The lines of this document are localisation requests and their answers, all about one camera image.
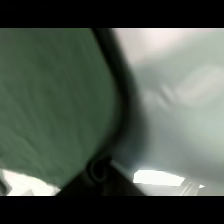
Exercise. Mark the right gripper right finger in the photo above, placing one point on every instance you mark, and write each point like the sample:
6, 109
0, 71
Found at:
116, 185

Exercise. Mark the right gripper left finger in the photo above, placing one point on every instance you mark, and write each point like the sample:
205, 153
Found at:
83, 185

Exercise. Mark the green garment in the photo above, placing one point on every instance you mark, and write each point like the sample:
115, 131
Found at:
56, 100

